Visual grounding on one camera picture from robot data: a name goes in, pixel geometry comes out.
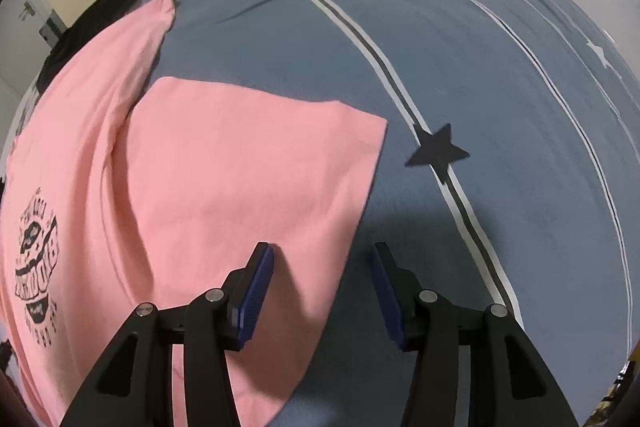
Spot black garment on bed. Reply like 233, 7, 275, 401
36, 0, 138, 95

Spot pink printed sweatshirt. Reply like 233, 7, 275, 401
1, 0, 386, 426

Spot blue star bed quilt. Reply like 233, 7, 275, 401
155, 0, 639, 426

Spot white door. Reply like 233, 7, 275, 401
1, 0, 66, 106

